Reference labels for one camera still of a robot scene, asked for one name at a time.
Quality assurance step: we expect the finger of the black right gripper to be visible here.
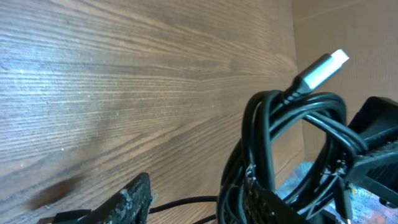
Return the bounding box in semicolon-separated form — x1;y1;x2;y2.
348;96;397;139
345;141;397;205

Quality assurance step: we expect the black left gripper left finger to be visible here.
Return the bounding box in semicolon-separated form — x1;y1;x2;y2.
37;172;152;224

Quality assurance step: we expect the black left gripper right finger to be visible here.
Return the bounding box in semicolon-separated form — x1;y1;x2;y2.
244;169;309;224

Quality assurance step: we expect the thin black USB cable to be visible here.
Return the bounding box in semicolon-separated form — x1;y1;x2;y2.
148;195;218;224

